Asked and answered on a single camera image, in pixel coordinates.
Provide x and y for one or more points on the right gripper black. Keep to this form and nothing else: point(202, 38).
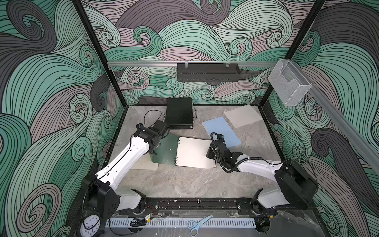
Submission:
point(208, 154)

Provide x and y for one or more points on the dark green spiral notebook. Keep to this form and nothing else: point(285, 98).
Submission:
point(183, 151)

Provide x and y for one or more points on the torn lined paper page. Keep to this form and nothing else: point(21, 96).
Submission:
point(242, 116)

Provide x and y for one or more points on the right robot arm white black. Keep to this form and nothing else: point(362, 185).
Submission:
point(296, 187)

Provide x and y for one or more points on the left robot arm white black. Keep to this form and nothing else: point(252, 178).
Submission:
point(100, 197)

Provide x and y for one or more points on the beige spiral notebook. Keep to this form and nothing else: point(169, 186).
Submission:
point(145, 163)

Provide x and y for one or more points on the black hard case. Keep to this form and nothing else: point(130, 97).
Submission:
point(179, 113)

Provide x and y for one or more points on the light blue scissors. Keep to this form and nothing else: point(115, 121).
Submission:
point(195, 226)

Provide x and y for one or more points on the round analog clock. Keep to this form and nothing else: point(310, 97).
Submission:
point(89, 226)

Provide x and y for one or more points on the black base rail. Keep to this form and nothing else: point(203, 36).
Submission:
point(240, 206)

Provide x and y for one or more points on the aluminium rail back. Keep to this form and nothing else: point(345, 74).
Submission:
point(150, 63)

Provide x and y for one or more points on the aluminium rail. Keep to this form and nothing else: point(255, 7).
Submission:
point(326, 93)
point(150, 63)

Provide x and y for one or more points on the white slotted cable duct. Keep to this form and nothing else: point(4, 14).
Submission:
point(214, 222)

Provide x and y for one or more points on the black wall tray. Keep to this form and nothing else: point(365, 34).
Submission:
point(208, 72)

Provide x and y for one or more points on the clear plastic wall holder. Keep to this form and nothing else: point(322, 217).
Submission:
point(289, 82)

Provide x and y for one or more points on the aluminium rail right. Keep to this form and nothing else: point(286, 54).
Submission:
point(326, 93)

